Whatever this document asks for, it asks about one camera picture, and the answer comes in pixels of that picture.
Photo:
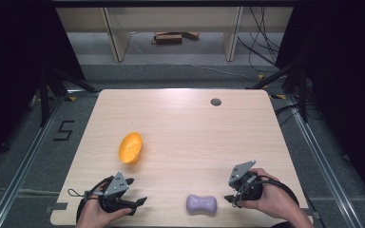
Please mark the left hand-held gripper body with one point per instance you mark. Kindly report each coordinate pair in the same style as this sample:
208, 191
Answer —
115, 186

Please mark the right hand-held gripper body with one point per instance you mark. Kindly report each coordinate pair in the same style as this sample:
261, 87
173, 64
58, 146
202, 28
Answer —
240, 172

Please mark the purple soap bar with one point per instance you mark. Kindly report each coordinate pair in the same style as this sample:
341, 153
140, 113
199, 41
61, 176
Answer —
201, 204

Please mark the yellow soap dish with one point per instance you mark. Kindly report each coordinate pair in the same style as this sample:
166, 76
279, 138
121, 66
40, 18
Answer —
130, 148

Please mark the person's left hand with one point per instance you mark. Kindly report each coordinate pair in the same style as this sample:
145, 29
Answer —
92, 215

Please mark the person's right hand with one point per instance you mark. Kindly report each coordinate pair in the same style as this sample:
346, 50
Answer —
274, 199

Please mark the grey table grommet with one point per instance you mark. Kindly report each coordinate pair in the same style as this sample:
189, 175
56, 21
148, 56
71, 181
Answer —
215, 102

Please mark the black metal stand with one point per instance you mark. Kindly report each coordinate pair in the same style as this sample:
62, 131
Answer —
303, 95
44, 95

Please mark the black curtain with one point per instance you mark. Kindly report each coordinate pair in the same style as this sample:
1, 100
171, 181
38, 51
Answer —
345, 79
12, 63

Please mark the wooden blocks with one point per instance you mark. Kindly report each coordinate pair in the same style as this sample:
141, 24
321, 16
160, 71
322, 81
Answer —
168, 38

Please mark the aluminium floor rail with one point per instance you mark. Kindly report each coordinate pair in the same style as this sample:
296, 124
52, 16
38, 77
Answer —
25, 164
323, 158

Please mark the white shelf frame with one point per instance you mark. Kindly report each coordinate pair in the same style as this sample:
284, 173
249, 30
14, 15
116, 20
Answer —
115, 34

